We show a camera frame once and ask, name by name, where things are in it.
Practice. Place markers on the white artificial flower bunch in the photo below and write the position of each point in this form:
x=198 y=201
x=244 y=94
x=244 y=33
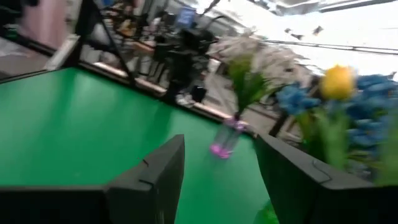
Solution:
x=280 y=65
x=236 y=46

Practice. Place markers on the black frame strut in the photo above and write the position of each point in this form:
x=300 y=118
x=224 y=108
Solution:
x=121 y=59

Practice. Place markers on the blue artificial flower bunch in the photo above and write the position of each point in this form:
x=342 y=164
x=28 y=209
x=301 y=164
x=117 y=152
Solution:
x=293 y=98
x=373 y=90

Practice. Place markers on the silver metal bracket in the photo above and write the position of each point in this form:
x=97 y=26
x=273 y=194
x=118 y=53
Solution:
x=62 y=53

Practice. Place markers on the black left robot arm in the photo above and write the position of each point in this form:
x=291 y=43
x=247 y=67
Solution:
x=183 y=46

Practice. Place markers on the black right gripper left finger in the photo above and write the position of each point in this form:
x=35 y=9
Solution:
x=140 y=199

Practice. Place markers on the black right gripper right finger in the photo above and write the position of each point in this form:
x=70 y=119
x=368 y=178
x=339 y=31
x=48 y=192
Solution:
x=311 y=199

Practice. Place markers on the purple glass vase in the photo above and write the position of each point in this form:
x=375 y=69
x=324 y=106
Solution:
x=228 y=137

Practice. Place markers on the black frame post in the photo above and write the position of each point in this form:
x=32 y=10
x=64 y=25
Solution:
x=88 y=28

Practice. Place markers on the blue sign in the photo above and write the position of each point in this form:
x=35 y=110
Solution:
x=185 y=17

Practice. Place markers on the green table mat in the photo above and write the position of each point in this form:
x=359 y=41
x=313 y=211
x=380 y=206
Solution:
x=77 y=124

